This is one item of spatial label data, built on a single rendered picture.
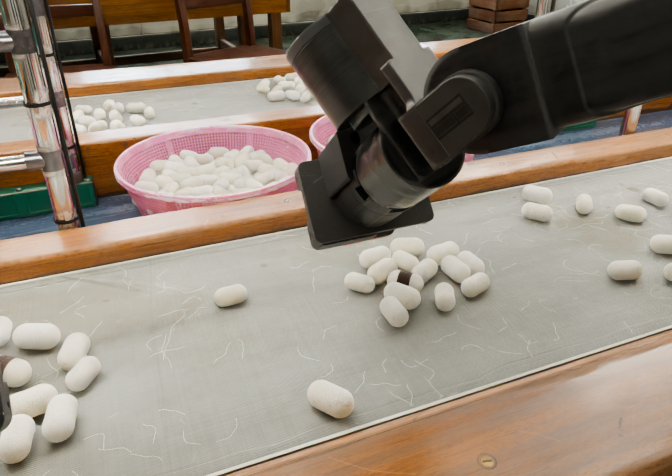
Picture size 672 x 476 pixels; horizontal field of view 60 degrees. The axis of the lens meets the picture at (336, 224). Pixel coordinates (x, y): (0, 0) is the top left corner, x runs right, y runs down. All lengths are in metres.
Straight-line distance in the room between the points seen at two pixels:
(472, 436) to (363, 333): 0.15
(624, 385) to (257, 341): 0.29
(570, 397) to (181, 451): 0.27
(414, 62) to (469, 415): 0.24
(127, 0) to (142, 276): 2.61
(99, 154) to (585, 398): 0.74
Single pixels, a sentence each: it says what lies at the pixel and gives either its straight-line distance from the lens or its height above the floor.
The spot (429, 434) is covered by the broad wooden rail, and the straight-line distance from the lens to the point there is 0.41.
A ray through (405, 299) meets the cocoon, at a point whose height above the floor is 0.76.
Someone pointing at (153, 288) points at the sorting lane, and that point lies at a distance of 0.60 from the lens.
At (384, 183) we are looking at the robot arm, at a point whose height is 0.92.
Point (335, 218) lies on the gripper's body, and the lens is 0.44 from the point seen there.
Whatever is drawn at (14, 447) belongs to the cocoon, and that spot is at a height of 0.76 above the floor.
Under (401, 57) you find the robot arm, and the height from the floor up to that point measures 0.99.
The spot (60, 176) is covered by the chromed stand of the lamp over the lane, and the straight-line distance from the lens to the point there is 0.67.
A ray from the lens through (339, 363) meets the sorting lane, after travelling 0.49.
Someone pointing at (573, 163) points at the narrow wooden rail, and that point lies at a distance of 0.87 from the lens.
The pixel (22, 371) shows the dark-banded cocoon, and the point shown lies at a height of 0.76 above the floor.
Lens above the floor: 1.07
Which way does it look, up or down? 28 degrees down
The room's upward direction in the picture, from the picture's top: straight up
